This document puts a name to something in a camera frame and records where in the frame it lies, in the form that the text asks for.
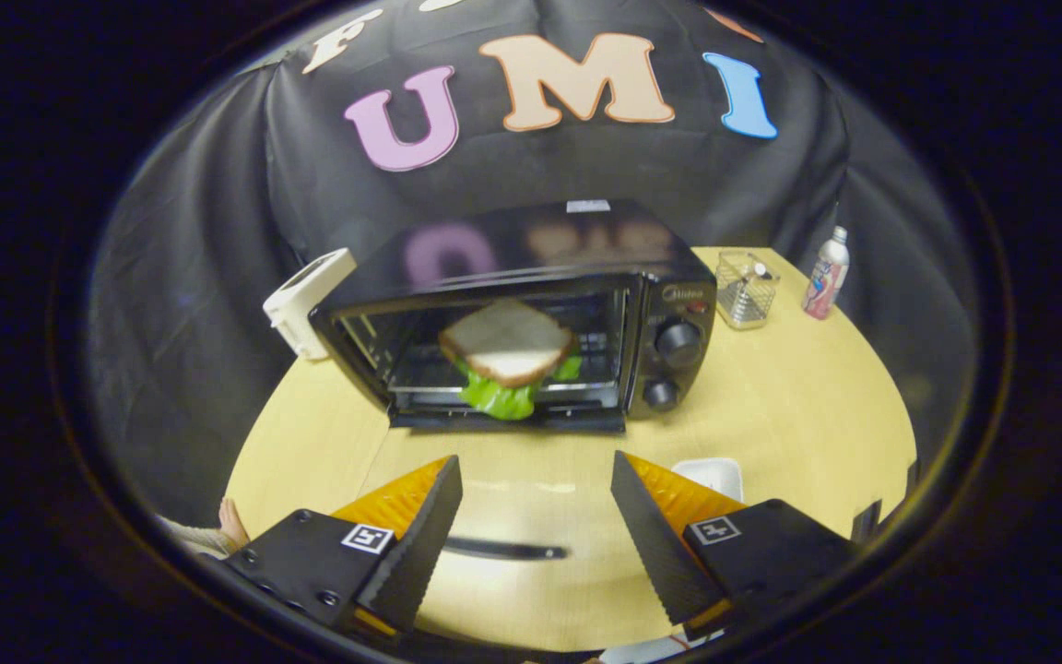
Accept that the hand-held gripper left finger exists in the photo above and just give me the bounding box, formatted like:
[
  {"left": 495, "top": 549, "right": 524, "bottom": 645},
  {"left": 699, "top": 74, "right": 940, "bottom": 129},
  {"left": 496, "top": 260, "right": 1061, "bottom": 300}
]
[{"left": 222, "top": 455, "right": 464, "bottom": 639}]

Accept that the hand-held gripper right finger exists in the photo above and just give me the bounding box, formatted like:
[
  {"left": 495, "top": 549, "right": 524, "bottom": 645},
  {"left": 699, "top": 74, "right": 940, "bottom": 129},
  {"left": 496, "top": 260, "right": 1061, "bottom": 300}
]
[{"left": 611, "top": 450, "right": 856, "bottom": 639}]

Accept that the white bread lettuce sandwich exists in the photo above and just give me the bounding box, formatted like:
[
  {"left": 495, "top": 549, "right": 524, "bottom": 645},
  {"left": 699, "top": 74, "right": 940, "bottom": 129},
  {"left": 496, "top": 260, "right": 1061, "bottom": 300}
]
[{"left": 439, "top": 297, "right": 583, "bottom": 422}]

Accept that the black toaster oven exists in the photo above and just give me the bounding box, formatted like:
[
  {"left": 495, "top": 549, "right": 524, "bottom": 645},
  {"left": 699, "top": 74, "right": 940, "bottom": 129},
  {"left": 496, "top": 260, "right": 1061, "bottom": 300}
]
[{"left": 308, "top": 198, "right": 718, "bottom": 563}]

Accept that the white pop-up toaster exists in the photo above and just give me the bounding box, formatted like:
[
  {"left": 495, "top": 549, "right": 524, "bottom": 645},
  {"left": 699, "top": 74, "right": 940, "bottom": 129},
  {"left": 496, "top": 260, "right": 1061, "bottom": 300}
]
[{"left": 263, "top": 247, "right": 359, "bottom": 361}]

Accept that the small white plate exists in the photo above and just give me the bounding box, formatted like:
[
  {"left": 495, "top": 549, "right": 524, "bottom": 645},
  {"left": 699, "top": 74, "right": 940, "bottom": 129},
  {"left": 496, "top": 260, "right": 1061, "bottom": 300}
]
[{"left": 672, "top": 457, "right": 744, "bottom": 504}]

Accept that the person's knitted sleeve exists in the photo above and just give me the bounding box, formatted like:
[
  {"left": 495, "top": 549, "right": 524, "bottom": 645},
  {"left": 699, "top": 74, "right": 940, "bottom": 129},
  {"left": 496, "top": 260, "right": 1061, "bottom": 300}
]
[{"left": 158, "top": 515, "right": 232, "bottom": 560}]

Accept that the clear square holder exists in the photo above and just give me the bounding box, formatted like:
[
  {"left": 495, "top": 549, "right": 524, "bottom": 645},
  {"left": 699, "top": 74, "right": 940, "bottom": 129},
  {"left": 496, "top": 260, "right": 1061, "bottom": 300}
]
[{"left": 715, "top": 249, "right": 779, "bottom": 331}]

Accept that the white pink spray bottle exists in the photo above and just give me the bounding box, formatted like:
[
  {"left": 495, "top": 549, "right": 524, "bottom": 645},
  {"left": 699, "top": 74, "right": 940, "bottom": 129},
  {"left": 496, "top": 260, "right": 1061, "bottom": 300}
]
[{"left": 802, "top": 226, "right": 850, "bottom": 321}]

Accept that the black backdrop cloth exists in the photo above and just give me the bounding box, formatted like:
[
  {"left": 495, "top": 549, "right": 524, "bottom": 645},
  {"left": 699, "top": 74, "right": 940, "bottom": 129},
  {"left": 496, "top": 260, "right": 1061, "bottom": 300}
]
[{"left": 88, "top": 0, "right": 979, "bottom": 527}]

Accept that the black chair frame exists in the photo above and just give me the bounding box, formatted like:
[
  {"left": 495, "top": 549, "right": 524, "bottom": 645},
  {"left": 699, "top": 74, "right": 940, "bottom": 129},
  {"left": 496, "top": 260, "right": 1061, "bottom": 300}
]
[{"left": 852, "top": 459, "right": 921, "bottom": 545}]

